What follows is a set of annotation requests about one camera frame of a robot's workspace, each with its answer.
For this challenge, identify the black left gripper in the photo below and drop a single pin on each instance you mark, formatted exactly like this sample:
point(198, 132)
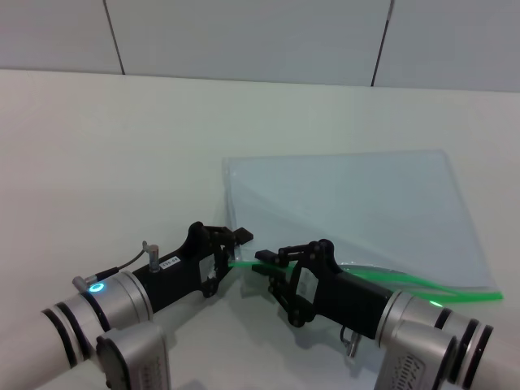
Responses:
point(178, 272)

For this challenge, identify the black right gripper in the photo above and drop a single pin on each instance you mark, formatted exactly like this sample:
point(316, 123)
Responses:
point(349, 302)

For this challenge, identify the translucent document bag green zipper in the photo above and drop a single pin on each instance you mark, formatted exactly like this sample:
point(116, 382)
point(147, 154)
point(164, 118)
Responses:
point(345, 203)

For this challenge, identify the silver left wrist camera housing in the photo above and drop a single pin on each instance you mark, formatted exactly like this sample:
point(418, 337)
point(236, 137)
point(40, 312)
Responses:
point(138, 357)

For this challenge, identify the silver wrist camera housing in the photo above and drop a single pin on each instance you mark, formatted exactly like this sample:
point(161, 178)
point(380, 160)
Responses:
point(138, 357)
point(414, 357)

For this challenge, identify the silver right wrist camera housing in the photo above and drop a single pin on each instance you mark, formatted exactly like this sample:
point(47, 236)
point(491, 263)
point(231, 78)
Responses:
point(414, 357)

